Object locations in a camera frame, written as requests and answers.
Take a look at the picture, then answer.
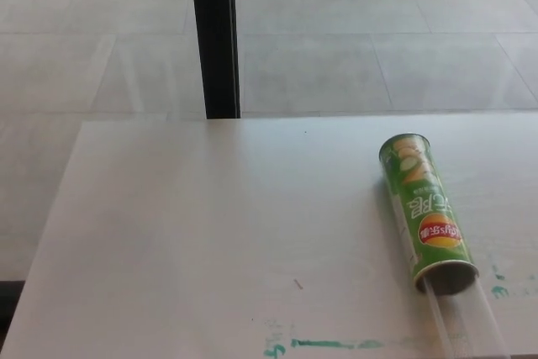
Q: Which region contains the clear plastic chips tray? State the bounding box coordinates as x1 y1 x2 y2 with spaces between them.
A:
422 275 513 359

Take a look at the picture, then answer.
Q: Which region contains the green chips can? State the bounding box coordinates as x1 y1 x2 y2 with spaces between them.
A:
378 133 480 296

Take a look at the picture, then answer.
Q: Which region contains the black vertical post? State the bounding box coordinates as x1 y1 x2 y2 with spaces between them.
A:
188 0 242 119

